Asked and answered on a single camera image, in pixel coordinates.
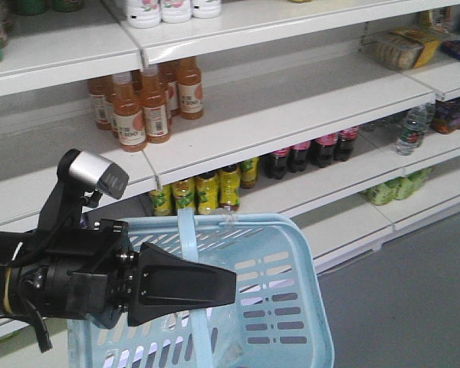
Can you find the white peach drink bottle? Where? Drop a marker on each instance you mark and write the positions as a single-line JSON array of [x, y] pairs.
[[143, 14], [175, 11]]

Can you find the plastic cola bottle red label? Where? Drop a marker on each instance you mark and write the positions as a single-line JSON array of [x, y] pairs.
[[322, 150], [298, 157], [276, 163], [345, 143]]

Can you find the green soda bottle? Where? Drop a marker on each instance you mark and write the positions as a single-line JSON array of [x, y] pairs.
[[383, 193], [409, 184]]

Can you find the orange juice bottle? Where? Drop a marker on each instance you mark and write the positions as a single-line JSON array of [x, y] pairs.
[[127, 114], [154, 104], [189, 80]]

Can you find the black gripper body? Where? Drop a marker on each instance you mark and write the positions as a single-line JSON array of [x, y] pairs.
[[75, 273]]

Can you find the clear pastry box yellow band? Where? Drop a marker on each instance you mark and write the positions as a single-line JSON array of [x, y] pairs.
[[404, 49]]

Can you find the light blue plastic basket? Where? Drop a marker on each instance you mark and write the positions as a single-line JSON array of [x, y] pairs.
[[277, 319]]

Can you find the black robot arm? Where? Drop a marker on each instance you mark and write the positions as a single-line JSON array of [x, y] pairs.
[[11, 244]]

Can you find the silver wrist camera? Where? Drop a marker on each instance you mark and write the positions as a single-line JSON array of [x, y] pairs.
[[88, 172]]

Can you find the clear water bottle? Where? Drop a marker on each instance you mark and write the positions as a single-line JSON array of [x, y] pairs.
[[412, 128]]

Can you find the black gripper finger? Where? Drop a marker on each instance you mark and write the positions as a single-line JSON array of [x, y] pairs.
[[164, 284]]

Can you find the yellow lemon tea bottle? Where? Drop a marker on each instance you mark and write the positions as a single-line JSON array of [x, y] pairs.
[[184, 193], [249, 172], [229, 185], [207, 190], [161, 199]]

